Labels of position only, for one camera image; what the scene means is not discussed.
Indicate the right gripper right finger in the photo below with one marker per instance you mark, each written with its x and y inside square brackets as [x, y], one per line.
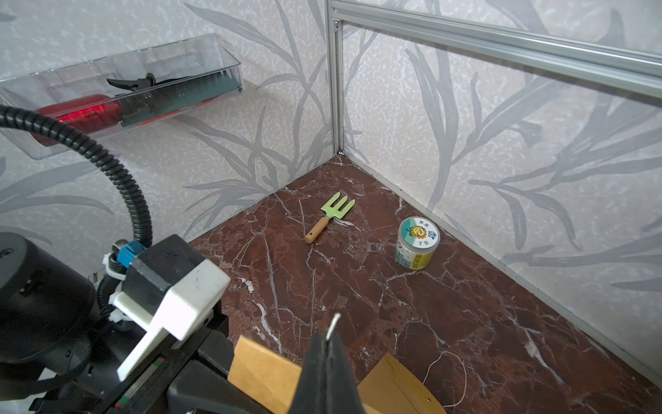
[342, 393]

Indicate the small labelled tin can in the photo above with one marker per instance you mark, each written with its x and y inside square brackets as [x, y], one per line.
[418, 238]

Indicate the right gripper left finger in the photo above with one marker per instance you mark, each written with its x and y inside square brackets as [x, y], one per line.
[311, 392]

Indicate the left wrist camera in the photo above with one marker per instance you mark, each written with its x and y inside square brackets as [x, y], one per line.
[169, 289]

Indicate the green garden hand fork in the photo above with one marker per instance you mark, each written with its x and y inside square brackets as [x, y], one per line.
[335, 208]

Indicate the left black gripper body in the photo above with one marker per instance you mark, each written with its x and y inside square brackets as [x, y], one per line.
[60, 350]

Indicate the kraft file bag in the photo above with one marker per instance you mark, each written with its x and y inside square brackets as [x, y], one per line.
[391, 388]
[268, 378]

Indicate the aluminium frame back bar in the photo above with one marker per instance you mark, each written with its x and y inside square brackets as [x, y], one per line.
[616, 67]

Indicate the clear plastic wall bin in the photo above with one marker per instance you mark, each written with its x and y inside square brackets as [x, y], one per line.
[192, 57]

